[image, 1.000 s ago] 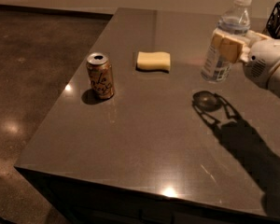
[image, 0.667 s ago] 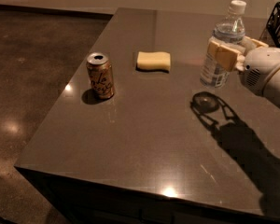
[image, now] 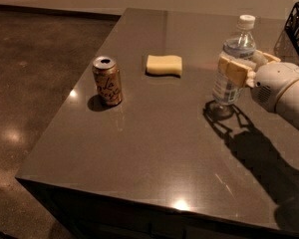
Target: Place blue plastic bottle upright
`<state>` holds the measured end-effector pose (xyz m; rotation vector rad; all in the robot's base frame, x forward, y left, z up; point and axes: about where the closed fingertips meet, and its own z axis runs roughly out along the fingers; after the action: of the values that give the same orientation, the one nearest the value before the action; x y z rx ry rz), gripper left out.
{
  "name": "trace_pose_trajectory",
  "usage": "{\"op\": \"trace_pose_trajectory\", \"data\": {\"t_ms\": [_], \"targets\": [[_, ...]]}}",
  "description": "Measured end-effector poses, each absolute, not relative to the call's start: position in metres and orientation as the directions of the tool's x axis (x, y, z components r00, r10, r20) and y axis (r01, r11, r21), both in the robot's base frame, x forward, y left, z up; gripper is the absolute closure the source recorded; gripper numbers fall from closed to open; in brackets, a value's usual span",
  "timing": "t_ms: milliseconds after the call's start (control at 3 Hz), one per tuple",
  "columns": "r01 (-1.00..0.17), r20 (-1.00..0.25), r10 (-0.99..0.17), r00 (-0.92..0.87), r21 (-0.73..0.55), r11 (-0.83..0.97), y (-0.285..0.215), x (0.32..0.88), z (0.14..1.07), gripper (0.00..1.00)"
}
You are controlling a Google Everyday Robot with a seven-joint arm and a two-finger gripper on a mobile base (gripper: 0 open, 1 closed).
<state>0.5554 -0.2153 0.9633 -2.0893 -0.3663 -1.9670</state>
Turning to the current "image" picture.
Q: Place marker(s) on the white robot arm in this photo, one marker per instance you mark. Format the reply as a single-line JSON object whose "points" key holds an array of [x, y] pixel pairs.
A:
{"points": [[288, 104]]}

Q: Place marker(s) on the orange soda can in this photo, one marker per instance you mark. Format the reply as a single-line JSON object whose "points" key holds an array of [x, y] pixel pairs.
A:
{"points": [[108, 80]]}

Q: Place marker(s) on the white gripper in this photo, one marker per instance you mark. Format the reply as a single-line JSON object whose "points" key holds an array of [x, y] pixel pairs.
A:
{"points": [[270, 84]]}

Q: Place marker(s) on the yellow sponge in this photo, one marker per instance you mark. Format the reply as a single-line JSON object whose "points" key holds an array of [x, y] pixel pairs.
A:
{"points": [[164, 65]]}

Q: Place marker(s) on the clear plastic water bottle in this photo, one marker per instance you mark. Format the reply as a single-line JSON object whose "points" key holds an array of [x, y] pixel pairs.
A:
{"points": [[234, 62]]}

